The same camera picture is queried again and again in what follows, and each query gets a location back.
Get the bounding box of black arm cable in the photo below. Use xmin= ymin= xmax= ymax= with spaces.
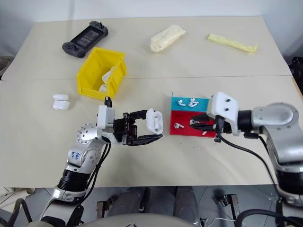
xmin=214 ymin=117 xmax=280 ymax=190
xmin=80 ymin=139 xmax=112 ymax=204

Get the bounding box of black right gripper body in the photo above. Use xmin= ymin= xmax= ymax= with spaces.
xmin=205 ymin=113 xmax=234 ymax=135

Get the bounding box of dark grey rounded shape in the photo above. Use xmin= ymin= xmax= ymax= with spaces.
xmin=174 ymin=186 xmax=200 ymax=224
xmin=107 ymin=187 xmax=150 ymax=217

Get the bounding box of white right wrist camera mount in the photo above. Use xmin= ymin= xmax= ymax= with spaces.
xmin=207 ymin=91 xmax=240 ymax=137

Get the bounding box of thick black hose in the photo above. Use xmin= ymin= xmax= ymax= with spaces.
xmin=13 ymin=198 xmax=33 ymax=223
xmin=235 ymin=209 xmax=303 ymax=227

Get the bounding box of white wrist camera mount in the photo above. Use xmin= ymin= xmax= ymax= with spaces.
xmin=97 ymin=105 xmax=119 ymax=145
xmin=207 ymin=91 xmax=240 ymax=137

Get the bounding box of metal table frame bracket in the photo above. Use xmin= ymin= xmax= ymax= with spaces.
xmin=219 ymin=193 xmax=239 ymax=222
xmin=96 ymin=200 xmax=112 ymax=218

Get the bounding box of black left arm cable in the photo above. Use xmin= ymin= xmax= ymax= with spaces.
xmin=80 ymin=139 xmax=112 ymax=204

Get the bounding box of black handheld game controller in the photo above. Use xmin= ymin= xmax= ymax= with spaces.
xmin=62 ymin=20 xmax=110 ymax=59

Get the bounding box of cream filled plastic bag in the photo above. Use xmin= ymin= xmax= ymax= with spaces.
xmin=149 ymin=24 xmax=187 ymax=54

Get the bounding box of red and blue tray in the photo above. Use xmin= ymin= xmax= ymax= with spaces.
xmin=169 ymin=92 xmax=217 ymax=139

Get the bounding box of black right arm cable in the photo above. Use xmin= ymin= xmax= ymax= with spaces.
xmin=214 ymin=117 xmax=280 ymax=190

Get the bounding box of dark object beside table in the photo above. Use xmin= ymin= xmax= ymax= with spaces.
xmin=288 ymin=56 xmax=303 ymax=79

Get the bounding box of yellow plastic bin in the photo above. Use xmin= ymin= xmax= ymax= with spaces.
xmin=75 ymin=47 xmax=127 ymax=100

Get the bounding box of grey round object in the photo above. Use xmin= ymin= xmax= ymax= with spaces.
xmin=0 ymin=55 xmax=11 ymax=81

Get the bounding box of thin white cable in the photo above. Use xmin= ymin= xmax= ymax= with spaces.
xmin=200 ymin=217 xmax=238 ymax=226

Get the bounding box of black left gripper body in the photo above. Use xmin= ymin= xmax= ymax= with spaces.
xmin=113 ymin=113 xmax=139 ymax=146

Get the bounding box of long yellow plastic packet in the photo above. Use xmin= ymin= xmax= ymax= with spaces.
xmin=208 ymin=33 xmax=258 ymax=53

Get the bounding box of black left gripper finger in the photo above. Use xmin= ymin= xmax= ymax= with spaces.
xmin=129 ymin=133 xmax=164 ymax=147
xmin=129 ymin=109 xmax=150 ymax=120

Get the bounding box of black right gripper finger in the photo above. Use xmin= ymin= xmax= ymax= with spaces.
xmin=191 ymin=124 xmax=217 ymax=132
xmin=190 ymin=114 xmax=209 ymax=124

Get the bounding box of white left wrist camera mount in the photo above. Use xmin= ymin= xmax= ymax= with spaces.
xmin=97 ymin=105 xmax=119 ymax=145

